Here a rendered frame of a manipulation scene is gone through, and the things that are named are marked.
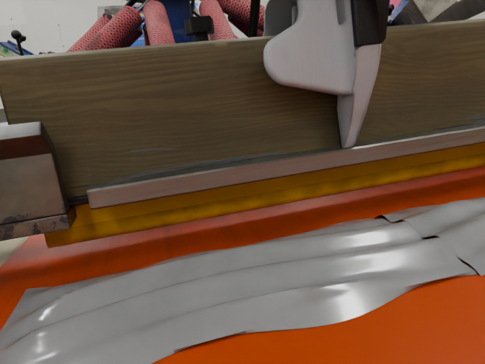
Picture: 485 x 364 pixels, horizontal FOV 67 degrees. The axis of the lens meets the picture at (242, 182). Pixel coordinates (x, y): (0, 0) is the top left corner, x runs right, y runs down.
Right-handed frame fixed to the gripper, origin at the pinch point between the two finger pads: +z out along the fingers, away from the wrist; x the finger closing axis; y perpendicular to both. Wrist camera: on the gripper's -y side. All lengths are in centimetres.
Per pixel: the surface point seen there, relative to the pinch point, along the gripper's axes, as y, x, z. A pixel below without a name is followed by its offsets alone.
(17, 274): 19.1, 1.7, 5.2
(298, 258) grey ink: 6.0, 7.1, 4.9
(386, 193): -3.2, 0.6, 5.3
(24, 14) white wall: 113, -413, -97
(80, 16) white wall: 61, -413, -91
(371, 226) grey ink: 1.2, 5.5, 4.9
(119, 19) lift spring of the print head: 14, -67, -20
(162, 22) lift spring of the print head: 6, -59, -17
